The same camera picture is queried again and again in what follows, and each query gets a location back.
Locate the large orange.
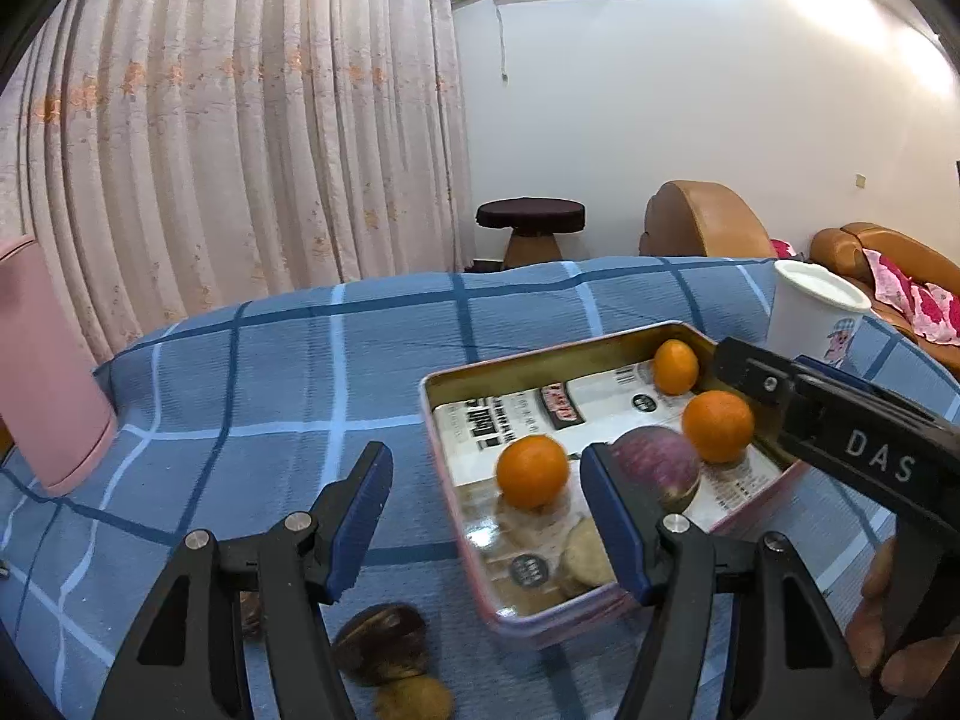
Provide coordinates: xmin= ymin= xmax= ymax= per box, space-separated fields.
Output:
xmin=682 ymin=390 xmax=755 ymax=465

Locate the purple round vegetable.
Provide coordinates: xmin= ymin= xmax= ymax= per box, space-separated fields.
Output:
xmin=610 ymin=426 xmax=701 ymax=514

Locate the dark brown round fruit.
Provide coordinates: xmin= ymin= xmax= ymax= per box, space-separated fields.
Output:
xmin=332 ymin=603 xmax=430 ymax=686

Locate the small tan kiwi fruit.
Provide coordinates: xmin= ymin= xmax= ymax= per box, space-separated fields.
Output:
xmin=374 ymin=674 xmax=454 ymax=720

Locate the round tan cut fruit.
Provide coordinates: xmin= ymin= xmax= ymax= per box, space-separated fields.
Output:
xmin=556 ymin=517 xmax=617 ymax=598

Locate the dark spiky fruit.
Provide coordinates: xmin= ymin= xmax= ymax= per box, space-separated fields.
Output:
xmin=239 ymin=592 xmax=262 ymax=640

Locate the right hand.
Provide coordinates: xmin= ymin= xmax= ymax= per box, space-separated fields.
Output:
xmin=844 ymin=535 xmax=960 ymax=701

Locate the white paper cup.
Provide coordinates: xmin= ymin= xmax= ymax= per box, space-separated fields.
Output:
xmin=766 ymin=260 xmax=872 ymax=367

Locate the brown leather sofa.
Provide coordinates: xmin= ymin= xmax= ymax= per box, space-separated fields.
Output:
xmin=811 ymin=223 xmax=958 ymax=377

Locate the pink floral cushion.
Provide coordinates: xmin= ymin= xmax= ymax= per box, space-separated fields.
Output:
xmin=864 ymin=249 xmax=960 ymax=346

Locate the brown leather armchair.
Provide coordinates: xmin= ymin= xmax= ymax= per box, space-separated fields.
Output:
xmin=638 ymin=181 xmax=775 ymax=259

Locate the blue plaid tablecloth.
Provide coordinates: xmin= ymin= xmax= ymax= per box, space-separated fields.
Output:
xmin=0 ymin=253 xmax=960 ymax=720

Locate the pink cylindrical bin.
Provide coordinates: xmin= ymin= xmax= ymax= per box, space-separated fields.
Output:
xmin=0 ymin=236 xmax=117 ymax=496

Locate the pink metal tin box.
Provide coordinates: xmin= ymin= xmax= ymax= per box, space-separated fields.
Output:
xmin=416 ymin=319 xmax=812 ymax=652

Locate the dark round stool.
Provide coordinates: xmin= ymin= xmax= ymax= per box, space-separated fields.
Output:
xmin=475 ymin=197 xmax=586 ymax=270

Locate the beige floral curtain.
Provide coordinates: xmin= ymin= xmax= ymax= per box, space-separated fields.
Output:
xmin=2 ymin=0 xmax=473 ymax=364

